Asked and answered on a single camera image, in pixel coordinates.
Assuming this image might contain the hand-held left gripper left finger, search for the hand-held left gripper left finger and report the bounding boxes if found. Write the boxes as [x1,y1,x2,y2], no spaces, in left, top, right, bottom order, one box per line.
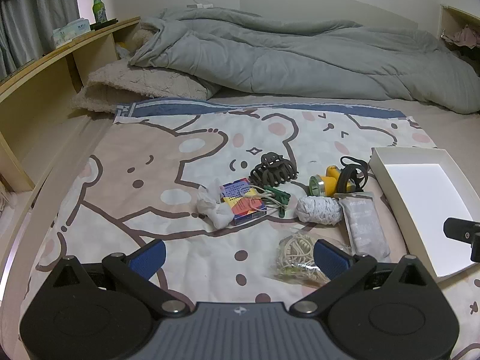
[48,239,192,317]

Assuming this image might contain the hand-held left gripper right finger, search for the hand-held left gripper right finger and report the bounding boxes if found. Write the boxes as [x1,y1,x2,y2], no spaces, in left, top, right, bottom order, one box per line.
[289,239,437,317]

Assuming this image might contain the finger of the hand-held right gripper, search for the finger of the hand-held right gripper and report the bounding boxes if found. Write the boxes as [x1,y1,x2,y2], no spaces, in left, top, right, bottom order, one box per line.
[443,217,480,261]

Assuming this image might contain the grey packet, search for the grey packet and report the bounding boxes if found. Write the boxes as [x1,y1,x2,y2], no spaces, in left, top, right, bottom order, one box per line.
[334,191,391,259]

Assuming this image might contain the white grey fuzzy bundle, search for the white grey fuzzy bundle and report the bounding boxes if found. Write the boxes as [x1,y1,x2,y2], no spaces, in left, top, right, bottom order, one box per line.
[296,195,343,227]

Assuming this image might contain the white shallow cardboard box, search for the white shallow cardboard box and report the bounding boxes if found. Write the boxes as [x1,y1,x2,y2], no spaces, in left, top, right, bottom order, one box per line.
[368,147,480,279]

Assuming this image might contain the white plastic bag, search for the white plastic bag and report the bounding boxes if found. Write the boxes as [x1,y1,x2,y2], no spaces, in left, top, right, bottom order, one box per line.
[196,180,235,229]

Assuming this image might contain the dark brown hair claw clip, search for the dark brown hair claw clip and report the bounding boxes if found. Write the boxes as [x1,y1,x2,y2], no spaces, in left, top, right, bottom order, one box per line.
[249,152,299,187]

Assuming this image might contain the clear bag of rubber bands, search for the clear bag of rubber bands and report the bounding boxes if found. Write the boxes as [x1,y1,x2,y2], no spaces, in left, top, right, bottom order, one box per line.
[270,232,353,282]

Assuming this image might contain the bear printed blanket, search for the bear printed blanket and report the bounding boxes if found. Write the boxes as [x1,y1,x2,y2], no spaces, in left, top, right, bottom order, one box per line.
[35,97,480,360]

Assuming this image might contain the colourful playing card box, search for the colourful playing card box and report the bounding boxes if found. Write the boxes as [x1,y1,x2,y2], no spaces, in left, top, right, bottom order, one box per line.
[219,178,268,226]

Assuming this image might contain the beige bed sheet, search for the beige bed sheet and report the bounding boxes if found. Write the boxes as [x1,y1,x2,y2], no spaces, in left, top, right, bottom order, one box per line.
[0,94,480,360]

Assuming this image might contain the beige fluffy pillow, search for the beige fluffy pillow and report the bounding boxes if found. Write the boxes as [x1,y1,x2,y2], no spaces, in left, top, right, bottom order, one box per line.
[71,60,222,115]

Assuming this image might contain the wooden bedside shelf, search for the wooden bedside shelf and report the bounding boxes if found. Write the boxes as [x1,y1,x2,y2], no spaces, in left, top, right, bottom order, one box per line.
[0,17,142,192]

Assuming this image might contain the pink clothes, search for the pink clothes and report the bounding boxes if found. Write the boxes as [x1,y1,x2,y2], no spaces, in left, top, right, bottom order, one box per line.
[442,25,480,49]

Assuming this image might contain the grey duvet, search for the grey duvet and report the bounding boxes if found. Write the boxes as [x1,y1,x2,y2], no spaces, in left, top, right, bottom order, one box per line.
[129,7,480,115]

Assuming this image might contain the cream open shelf unit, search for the cream open shelf unit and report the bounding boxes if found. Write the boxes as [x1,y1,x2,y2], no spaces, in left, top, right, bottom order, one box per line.
[439,4,480,51]

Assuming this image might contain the beige plush toy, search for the beige plush toy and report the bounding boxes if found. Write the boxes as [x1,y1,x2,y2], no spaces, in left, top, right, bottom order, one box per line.
[131,22,158,51]

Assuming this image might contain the dark flat tray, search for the dark flat tray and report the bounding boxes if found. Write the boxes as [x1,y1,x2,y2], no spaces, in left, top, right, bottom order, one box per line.
[90,18,120,31]

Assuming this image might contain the tissue pack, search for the tissue pack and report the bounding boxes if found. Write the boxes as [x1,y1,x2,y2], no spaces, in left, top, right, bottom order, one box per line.
[52,19,92,49]

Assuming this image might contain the white headboard panel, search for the white headboard panel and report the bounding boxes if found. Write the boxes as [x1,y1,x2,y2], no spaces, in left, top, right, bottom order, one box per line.
[239,0,420,31]

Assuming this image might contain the green glass bottle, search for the green glass bottle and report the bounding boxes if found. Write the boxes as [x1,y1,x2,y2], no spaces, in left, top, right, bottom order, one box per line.
[92,0,108,23]

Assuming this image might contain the grey curtain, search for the grey curtain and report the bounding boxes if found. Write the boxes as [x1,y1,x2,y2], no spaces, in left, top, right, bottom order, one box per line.
[0,0,81,79]

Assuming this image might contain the yellow headlamp with black strap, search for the yellow headlamp with black strap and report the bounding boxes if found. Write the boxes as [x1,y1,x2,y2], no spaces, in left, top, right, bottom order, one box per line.
[308,155,370,198]

